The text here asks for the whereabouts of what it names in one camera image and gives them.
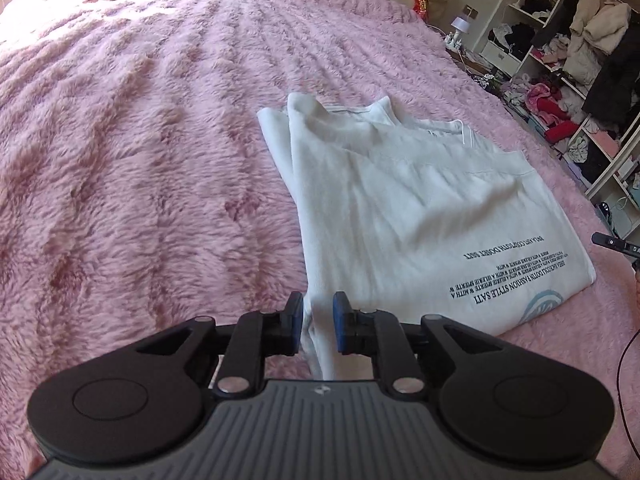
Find white shelf unit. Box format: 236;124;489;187
480;0;640;206

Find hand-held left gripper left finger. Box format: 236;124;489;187
134;291;305;395

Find black cable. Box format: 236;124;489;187
616;330;640;441

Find beige coat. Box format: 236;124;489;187
565;0;631;81

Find pink clothes pile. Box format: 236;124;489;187
522;82;566;126

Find red cloth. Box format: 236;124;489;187
545;120;576;143

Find white printed sweatshirt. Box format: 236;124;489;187
257;92;597;381

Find black coat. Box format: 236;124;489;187
582;45;640;131

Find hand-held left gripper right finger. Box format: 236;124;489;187
332;291;506;395

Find pink fluffy blanket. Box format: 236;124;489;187
0;0;640;480

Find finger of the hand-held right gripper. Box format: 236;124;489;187
591;231;626;252

